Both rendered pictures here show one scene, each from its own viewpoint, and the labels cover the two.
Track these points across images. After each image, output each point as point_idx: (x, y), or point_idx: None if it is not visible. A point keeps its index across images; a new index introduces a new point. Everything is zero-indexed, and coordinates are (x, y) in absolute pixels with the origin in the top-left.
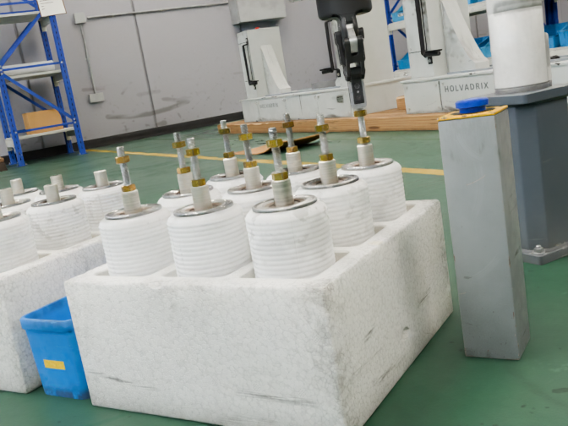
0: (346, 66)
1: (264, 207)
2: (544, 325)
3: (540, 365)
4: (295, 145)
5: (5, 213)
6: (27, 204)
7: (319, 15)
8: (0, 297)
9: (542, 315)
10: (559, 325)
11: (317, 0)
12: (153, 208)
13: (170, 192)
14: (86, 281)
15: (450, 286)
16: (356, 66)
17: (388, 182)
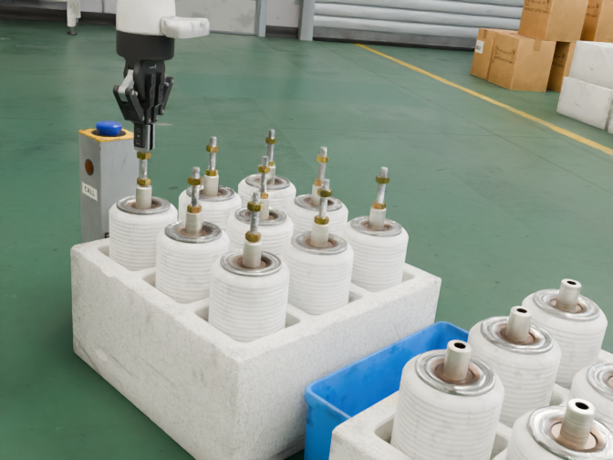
0: (166, 103)
1: (283, 181)
2: (54, 310)
3: None
4: (189, 204)
5: (566, 315)
6: (582, 371)
7: (173, 55)
8: None
9: (36, 318)
10: (47, 306)
11: (174, 39)
12: (358, 221)
13: (337, 250)
14: (418, 268)
15: (13, 387)
16: (126, 112)
17: None
